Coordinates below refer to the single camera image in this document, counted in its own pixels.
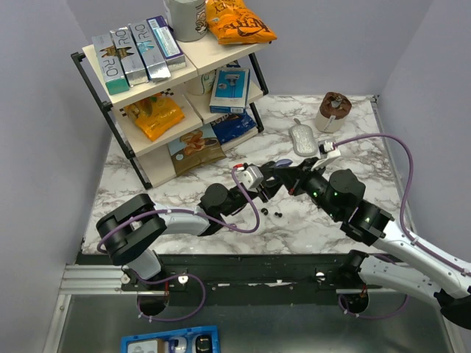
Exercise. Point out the blue razor box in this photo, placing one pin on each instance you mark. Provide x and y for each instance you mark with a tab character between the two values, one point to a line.
230	91

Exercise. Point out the white cup on shelf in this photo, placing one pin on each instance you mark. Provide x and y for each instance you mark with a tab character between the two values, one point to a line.
201	85

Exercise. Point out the dark blue chips bag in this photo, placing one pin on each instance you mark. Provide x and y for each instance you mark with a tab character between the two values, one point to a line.
232	126

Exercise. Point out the teal silver toothpaste box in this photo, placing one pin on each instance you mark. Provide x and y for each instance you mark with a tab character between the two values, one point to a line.
110	65

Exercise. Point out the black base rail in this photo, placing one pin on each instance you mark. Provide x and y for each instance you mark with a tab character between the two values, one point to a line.
248	280

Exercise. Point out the purple earbud charging case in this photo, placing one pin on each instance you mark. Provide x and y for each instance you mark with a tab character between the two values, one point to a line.
283	163

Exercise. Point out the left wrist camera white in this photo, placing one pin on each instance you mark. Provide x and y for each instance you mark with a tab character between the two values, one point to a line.
251	177

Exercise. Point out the blue plastic tray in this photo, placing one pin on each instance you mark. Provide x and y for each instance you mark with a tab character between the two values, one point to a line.
195	339

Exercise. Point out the brown blue snack bag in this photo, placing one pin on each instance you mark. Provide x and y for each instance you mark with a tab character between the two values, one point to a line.
195	148

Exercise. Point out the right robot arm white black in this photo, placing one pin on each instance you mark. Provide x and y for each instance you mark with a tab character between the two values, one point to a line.
432	274

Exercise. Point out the black and cream shelf rack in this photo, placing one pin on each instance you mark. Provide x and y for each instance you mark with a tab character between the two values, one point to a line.
151	160

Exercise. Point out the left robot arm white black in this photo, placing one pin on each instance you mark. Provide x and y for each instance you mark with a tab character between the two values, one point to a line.
127	233

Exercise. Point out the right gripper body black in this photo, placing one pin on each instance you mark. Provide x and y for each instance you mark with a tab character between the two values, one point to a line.
312	183

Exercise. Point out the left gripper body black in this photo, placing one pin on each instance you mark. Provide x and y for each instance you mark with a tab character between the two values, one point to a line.
266	193

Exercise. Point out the orange snack bag middle shelf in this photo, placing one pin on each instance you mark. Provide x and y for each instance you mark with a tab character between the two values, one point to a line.
154	115

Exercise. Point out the brown white cup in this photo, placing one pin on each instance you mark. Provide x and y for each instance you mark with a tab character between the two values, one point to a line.
332	113

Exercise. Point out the orange chips bag top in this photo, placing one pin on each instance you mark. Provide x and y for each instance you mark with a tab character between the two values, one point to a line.
233	23

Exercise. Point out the purple white box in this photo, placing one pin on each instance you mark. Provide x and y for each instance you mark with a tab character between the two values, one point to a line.
169	48

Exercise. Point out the silver toothpaste box middle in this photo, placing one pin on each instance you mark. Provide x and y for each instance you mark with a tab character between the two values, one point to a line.
131	61

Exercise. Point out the silver blue toothpaste box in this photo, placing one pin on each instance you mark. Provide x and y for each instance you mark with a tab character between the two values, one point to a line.
149	51

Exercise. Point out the grey white mug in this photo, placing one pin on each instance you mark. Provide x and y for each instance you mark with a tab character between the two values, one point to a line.
187	19

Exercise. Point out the silver glitter pouch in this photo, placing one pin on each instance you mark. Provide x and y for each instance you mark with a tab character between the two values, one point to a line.
303	139

